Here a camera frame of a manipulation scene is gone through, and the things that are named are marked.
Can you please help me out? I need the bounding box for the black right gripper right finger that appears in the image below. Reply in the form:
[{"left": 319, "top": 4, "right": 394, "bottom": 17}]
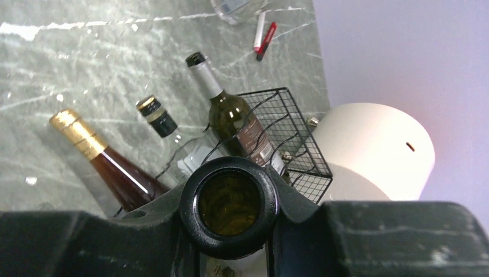
[{"left": 265, "top": 167, "right": 488, "bottom": 276}]

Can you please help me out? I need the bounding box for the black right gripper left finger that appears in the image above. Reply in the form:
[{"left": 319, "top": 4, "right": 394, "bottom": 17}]
[{"left": 1, "top": 186, "right": 199, "bottom": 276}]

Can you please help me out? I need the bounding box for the dark wine bottle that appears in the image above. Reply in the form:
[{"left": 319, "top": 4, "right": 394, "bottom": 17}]
[{"left": 178, "top": 156, "right": 280, "bottom": 273}]

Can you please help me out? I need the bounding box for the gold capped amber wine bottle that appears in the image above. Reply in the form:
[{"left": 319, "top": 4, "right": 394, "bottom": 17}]
[{"left": 49, "top": 108, "right": 171, "bottom": 212}]

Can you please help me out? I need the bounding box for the black gold capped clear bottle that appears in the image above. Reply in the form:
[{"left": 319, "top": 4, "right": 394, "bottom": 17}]
[{"left": 136, "top": 95, "right": 229, "bottom": 188}]

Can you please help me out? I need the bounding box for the silver necked green wine bottle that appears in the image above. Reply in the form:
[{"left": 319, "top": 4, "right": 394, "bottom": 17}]
[{"left": 186, "top": 51, "right": 291, "bottom": 184}]

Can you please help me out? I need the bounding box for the cream cylindrical appliance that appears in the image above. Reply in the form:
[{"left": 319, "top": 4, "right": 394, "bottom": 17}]
[{"left": 312, "top": 103, "right": 435, "bottom": 203}]

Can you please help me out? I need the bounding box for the red utility knife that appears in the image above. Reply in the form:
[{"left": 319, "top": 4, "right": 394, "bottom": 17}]
[{"left": 256, "top": 21, "right": 277, "bottom": 62}]

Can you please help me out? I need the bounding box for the white marker pen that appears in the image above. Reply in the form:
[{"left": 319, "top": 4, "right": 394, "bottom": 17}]
[{"left": 253, "top": 12, "right": 266, "bottom": 53}]

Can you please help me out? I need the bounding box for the black wire wine rack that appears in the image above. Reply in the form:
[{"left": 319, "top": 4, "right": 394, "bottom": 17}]
[{"left": 112, "top": 87, "right": 334, "bottom": 219}]

